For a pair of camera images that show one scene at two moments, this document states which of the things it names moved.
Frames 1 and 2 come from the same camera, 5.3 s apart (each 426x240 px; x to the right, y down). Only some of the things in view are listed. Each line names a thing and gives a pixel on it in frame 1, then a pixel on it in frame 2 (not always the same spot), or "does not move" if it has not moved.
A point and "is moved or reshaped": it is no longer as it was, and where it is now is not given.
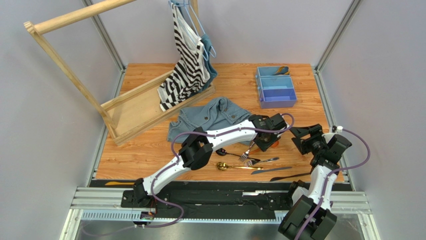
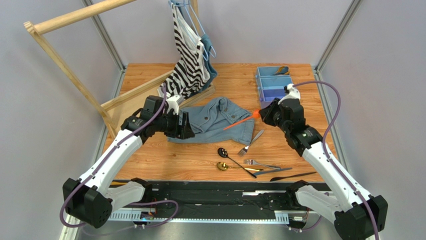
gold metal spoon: [223, 166] does not move
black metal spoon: [221, 151] is moved or reshaped
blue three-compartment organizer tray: [276, 91] does not move
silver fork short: [243, 156] is moved or reshaped
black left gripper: [265, 147] -> [184, 131]
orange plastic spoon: [274, 144] -> [255, 115]
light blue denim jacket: [218, 112] does not move
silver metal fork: [251, 162] is moved or reshaped
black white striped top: [190, 75] does not move
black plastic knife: [278, 178] does not move
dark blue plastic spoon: [285, 69] does not move
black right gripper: [307, 139] -> [269, 114]
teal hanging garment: [210, 65] does not move
